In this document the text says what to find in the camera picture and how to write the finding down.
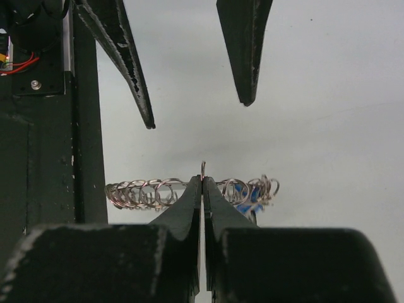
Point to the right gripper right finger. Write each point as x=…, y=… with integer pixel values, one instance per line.
x=247, y=263

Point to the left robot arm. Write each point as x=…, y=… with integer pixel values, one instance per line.
x=31, y=26

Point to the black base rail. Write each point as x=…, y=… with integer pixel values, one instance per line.
x=52, y=165

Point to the blue tag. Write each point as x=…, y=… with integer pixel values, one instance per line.
x=251, y=206

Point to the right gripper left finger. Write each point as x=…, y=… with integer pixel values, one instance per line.
x=154, y=262

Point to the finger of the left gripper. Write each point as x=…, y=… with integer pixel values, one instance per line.
x=243, y=24
x=109, y=24

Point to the metal disc with keyrings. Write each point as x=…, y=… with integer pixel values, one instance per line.
x=159, y=194

